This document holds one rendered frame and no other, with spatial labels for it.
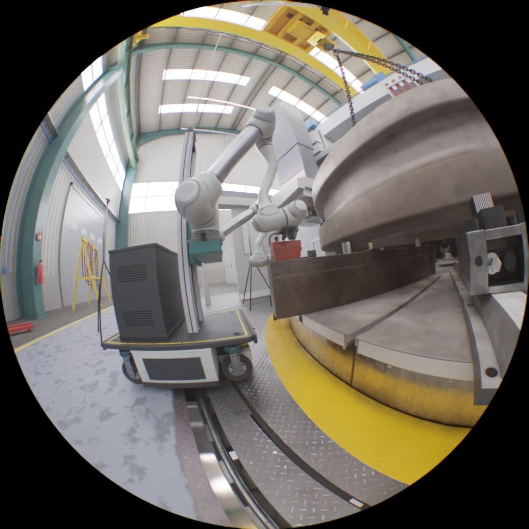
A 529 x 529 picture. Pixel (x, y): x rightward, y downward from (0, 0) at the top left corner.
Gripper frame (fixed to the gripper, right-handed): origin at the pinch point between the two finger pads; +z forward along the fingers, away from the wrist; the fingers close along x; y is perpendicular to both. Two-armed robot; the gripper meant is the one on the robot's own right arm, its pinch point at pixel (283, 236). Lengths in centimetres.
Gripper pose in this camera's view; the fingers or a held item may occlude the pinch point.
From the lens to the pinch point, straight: 117.4
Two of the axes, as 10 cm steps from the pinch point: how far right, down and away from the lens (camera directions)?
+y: -1.4, -9.6, 2.5
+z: -1.1, 2.7, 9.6
